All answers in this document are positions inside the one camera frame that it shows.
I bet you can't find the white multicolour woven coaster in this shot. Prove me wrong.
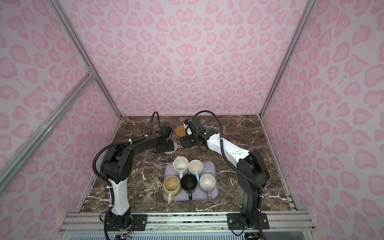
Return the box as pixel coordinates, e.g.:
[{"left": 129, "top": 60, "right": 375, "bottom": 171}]
[{"left": 164, "top": 141, "right": 178, "bottom": 155}]

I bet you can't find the rattan woven round coaster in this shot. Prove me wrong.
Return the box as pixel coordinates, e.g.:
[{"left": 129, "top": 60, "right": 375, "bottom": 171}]
[{"left": 175, "top": 126, "right": 186, "bottom": 138}]

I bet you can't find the white speckled mug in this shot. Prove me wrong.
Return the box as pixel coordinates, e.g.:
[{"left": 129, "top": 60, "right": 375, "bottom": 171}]
[{"left": 173, "top": 156, "right": 189, "bottom": 180}]

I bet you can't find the light blue mug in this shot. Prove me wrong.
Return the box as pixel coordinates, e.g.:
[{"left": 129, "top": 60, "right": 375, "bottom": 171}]
[{"left": 188, "top": 160, "right": 204, "bottom": 182}]

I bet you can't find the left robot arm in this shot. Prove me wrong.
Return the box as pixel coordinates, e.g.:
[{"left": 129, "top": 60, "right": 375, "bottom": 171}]
[{"left": 92, "top": 126, "right": 175, "bottom": 229}]

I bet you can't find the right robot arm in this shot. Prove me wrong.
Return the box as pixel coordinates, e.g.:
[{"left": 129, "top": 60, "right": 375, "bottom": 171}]
[{"left": 181, "top": 118, "right": 270, "bottom": 231}]

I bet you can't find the lavender plastic tray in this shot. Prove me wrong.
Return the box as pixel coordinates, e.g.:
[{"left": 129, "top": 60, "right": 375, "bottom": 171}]
[{"left": 172, "top": 162, "right": 219, "bottom": 202}]

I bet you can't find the beige yellow mug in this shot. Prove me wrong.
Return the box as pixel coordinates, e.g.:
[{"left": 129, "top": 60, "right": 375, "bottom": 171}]
[{"left": 163, "top": 176, "right": 182, "bottom": 204}]

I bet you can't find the black mug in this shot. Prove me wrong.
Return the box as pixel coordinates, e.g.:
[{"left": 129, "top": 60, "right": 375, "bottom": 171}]
[{"left": 181, "top": 174, "right": 198, "bottom": 201}]

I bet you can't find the white lavender mug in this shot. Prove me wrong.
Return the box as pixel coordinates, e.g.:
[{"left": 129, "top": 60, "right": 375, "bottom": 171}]
[{"left": 199, "top": 174, "right": 216, "bottom": 200}]

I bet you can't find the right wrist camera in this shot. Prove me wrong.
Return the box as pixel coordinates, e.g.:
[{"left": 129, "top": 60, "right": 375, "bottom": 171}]
[{"left": 183, "top": 120, "right": 193, "bottom": 136}]

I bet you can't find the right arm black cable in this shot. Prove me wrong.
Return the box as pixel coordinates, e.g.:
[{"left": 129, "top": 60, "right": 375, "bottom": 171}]
[{"left": 191, "top": 110, "right": 265, "bottom": 193}]

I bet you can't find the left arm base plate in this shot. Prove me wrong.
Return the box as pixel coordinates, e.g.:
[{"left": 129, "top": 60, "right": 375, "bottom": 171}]
[{"left": 106, "top": 213, "right": 148, "bottom": 232}]

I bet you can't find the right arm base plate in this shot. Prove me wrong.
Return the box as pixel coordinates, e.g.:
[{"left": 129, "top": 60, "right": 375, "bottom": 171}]
[{"left": 226, "top": 213, "right": 270, "bottom": 230}]

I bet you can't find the aluminium front rail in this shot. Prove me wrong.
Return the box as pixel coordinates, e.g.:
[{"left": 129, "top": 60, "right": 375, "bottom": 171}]
[{"left": 55, "top": 211, "right": 320, "bottom": 240}]

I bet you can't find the aluminium diagonal frame strut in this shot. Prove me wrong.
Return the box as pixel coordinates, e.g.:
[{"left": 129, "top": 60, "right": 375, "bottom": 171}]
[{"left": 1, "top": 71, "right": 95, "bottom": 193}]

